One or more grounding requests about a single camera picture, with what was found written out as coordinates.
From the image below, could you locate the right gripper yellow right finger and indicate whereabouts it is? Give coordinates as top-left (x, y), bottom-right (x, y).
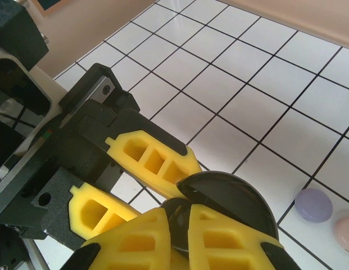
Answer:
top-left (188, 204), bottom-right (300, 270)

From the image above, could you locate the purple earbud charging case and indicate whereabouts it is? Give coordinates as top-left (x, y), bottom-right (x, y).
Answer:
top-left (294, 188), bottom-right (334, 224)

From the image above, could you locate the pink earbud charging case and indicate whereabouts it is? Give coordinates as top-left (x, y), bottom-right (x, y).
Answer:
top-left (333, 215), bottom-right (349, 254)

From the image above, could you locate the black earbud charging case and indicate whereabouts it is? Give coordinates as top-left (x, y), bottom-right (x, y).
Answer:
top-left (161, 170), bottom-right (279, 253)

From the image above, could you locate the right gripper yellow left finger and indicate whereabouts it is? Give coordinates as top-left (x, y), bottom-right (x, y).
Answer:
top-left (60, 208), bottom-right (172, 270)

